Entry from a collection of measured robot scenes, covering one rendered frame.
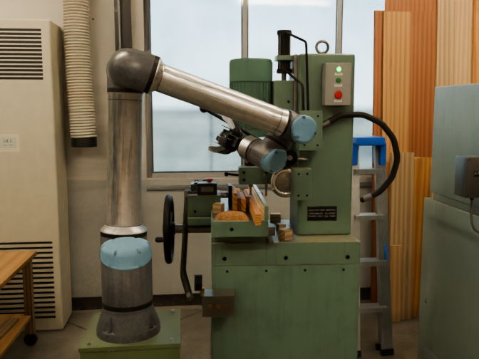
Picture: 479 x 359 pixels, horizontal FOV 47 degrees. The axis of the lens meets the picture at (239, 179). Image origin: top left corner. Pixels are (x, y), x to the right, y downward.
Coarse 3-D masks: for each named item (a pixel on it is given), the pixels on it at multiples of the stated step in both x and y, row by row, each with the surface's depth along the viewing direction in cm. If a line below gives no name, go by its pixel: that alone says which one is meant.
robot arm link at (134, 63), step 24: (120, 72) 161; (144, 72) 158; (168, 72) 162; (192, 96) 165; (216, 96) 166; (240, 96) 169; (240, 120) 172; (264, 120) 171; (288, 120) 172; (312, 120) 174
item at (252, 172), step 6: (240, 168) 225; (246, 168) 225; (252, 168) 225; (258, 168) 226; (240, 174) 225; (246, 174) 226; (252, 174) 226; (258, 174) 226; (270, 174) 226; (240, 180) 226; (246, 180) 226; (252, 180) 226; (258, 180) 226; (264, 180) 226; (252, 186) 229
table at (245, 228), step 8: (224, 200) 247; (248, 216) 211; (192, 224) 222; (200, 224) 222; (208, 224) 223; (216, 224) 201; (224, 224) 202; (232, 224) 202; (240, 224) 202; (248, 224) 202; (264, 224) 202; (216, 232) 202; (224, 232) 202; (232, 232) 202; (240, 232) 202; (248, 232) 202; (256, 232) 203; (264, 232) 203
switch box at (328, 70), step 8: (328, 64) 208; (336, 64) 208; (344, 64) 208; (328, 72) 208; (336, 72) 209; (344, 72) 209; (328, 80) 209; (344, 80) 209; (328, 88) 209; (336, 88) 209; (344, 88) 210; (328, 96) 210; (344, 96) 210; (328, 104) 210; (336, 104) 210; (344, 104) 210
